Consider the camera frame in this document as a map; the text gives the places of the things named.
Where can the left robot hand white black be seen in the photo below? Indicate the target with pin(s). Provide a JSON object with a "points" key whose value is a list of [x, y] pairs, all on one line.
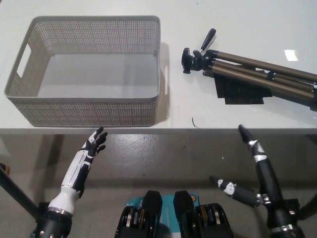
{"points": [[85, 155]]}

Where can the robot body black teal blocks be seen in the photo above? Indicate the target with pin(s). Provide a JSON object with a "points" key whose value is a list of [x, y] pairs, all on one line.
{"points": [[173, 215]]}

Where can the black table leg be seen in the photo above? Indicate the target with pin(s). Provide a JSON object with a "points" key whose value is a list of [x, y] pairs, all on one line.
{"points": [[17, 191], [308, 205]]}

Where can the grey perforated plastic basket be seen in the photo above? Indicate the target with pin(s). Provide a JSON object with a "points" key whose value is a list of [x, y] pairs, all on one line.
{"points": [[81, 111]]}

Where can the black tape patch on desk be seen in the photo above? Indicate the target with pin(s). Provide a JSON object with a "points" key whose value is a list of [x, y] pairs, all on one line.
{"points": [[235, 91]]}

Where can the right robot hand black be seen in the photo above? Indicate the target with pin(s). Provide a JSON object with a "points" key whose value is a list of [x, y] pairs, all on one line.
{"points": [[268, 178]]}

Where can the bronze black camera tripod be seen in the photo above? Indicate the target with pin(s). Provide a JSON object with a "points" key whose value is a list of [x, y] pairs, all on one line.
{"points": [[247, 68]]}

